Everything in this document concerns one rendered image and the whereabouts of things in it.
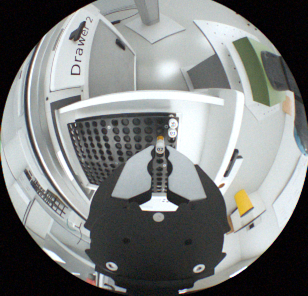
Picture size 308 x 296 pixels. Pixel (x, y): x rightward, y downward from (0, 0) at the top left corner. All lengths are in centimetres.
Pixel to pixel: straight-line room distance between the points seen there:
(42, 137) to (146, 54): 107
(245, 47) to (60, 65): 49
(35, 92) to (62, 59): 9
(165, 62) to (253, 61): 87
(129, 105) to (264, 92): 41
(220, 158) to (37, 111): 35
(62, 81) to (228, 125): 32
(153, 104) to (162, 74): 86
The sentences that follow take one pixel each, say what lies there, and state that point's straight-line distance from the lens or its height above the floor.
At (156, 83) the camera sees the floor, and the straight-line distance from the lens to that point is 106.
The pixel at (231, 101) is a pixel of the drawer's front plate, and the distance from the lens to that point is 18.
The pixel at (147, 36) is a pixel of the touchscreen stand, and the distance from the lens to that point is 122.
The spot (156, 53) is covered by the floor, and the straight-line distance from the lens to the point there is 114.
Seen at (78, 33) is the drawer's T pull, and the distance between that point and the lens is 27.
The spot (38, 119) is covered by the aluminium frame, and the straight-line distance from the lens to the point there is 23.
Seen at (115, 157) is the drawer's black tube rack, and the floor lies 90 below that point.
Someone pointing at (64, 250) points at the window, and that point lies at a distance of 36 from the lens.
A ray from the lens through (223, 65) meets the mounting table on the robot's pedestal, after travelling 37.
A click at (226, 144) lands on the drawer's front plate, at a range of 18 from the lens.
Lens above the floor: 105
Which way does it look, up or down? 62 degrees down
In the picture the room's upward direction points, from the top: 174 degrees counter-clockwise
